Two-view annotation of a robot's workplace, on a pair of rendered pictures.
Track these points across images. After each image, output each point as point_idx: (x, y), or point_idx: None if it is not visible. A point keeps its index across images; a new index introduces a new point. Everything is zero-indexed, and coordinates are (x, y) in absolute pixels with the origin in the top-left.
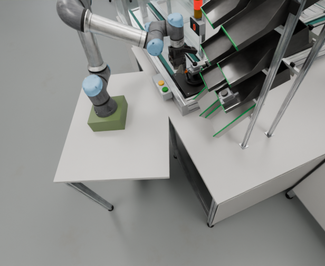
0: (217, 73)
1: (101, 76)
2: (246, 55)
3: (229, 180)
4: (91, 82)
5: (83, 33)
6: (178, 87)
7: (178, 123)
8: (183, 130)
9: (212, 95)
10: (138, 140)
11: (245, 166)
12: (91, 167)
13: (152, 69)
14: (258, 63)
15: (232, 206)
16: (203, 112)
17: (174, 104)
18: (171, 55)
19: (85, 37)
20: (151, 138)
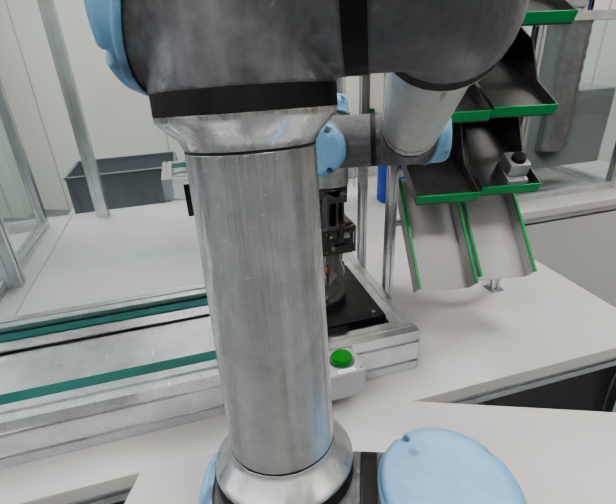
0: (431, 178)
1: (368, 452)
2: (484, 86)
3: (590, 313)
4: (454, 479)
5: (318, 193)
6: (342, 327)
7: (444, 379)
8: (469, 370)
9: (425, 245)
10: (545, 503)
11: (544, 292)
12: None
13: (153, 436)
14: (536, 64)
15: (579, 392)
16: (473, 268)
17: (367, 381)
18: (339, 220)
19: (320, 220)
20: (523, 456)
